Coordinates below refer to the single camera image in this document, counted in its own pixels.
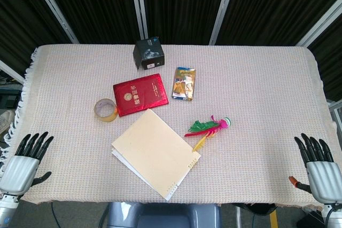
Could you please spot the black round stool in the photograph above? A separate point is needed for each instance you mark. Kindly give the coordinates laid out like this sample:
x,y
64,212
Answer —
x,y
256,208

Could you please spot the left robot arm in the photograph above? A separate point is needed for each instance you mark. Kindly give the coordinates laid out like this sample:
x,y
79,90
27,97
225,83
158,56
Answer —
x,y
6,208

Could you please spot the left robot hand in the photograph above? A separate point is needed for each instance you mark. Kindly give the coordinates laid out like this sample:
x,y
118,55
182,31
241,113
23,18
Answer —
x,y
18,170

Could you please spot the gold foil snack packet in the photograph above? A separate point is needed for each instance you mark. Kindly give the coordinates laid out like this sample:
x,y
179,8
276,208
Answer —
x,y
183,83

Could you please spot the black cardboard box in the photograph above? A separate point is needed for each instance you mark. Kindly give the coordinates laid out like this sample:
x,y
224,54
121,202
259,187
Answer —
x,y
148,53

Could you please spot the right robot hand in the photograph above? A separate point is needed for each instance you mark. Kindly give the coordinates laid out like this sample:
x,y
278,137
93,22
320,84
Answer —
x,y
320,177

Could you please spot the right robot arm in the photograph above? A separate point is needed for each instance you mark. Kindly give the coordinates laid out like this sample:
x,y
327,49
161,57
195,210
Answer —
x,y
332,214

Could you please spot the red certificate booklet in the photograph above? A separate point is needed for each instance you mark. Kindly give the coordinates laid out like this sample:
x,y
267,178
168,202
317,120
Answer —
x,y
140,94

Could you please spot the black folding screen partition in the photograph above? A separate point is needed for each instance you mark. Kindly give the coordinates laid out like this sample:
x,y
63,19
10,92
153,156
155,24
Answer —
x,y
171,6

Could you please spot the cream paper notebook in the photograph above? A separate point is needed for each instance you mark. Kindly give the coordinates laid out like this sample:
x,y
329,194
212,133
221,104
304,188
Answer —
x,y
155,153

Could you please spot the clear packing tape roll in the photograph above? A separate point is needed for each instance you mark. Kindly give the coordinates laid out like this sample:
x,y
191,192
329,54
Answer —
x,y
105,110

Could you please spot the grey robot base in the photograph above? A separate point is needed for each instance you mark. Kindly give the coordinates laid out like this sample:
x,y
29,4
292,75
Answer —
x,y
160,214

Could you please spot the colourful feather shuttlecock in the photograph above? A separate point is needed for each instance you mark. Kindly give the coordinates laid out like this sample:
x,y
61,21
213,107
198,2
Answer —
x,y
211,129

